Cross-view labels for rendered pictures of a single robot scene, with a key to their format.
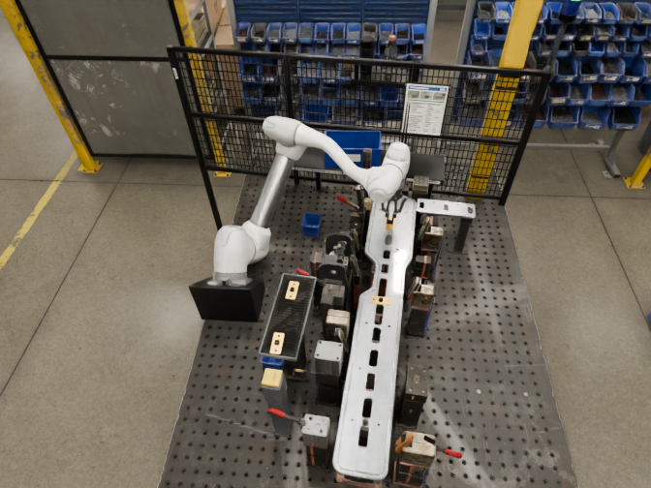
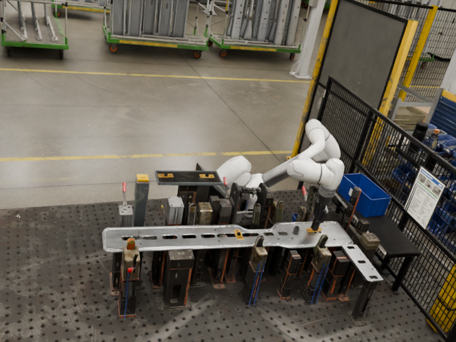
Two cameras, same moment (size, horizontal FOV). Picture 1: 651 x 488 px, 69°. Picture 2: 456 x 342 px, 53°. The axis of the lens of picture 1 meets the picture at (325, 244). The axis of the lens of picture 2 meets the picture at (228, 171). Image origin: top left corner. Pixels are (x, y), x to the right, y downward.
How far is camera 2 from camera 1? 1.90 m
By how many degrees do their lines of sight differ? 48
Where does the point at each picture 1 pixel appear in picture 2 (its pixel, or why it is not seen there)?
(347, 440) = (124, 231)
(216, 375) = (157, 209)
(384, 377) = (176, 242)
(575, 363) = not seen: outside the picture
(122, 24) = (358, 82)
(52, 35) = (328, 72)
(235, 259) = (226, 171)
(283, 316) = (185, 175)
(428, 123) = (422, 212)
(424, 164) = (397, 241)
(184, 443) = (109, 207)
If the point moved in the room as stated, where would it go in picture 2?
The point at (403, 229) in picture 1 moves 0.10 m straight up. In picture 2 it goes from (314, 239) to (319, 224)
